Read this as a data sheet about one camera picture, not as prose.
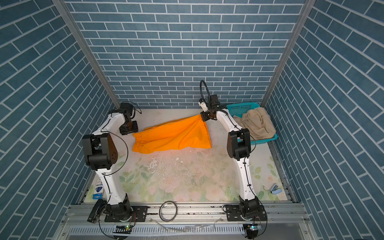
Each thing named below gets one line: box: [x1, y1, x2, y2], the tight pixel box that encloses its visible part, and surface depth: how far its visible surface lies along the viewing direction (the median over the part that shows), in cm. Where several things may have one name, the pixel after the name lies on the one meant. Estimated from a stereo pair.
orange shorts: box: [132, 114, 212, 154], surface depth 99 cm
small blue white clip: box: [270, 184, 282, 195], surface depth 82 cm
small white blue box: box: [92, 183, 103, 200], surface depth 81 cm
